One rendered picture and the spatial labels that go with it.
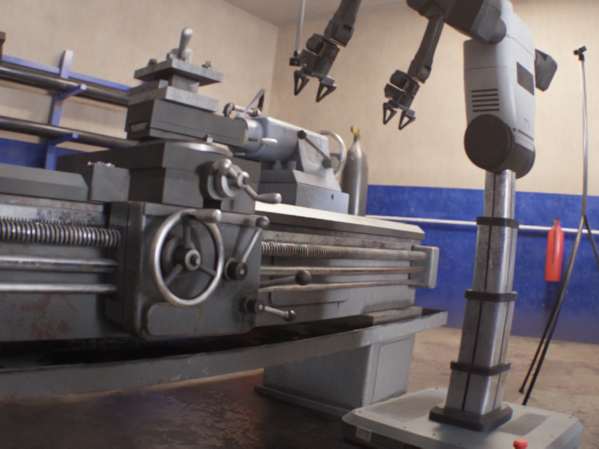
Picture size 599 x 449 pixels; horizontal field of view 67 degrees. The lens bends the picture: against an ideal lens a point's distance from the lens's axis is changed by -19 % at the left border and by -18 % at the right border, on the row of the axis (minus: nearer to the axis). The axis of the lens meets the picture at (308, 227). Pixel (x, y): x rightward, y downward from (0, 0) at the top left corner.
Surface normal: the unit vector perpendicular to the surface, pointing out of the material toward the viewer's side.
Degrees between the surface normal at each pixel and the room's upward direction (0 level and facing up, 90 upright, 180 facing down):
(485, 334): 90
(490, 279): 90
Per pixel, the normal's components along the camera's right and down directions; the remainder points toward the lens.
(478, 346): -0.72, -0.07
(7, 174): 0.54, -0.77
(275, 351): 0.81, 0.06
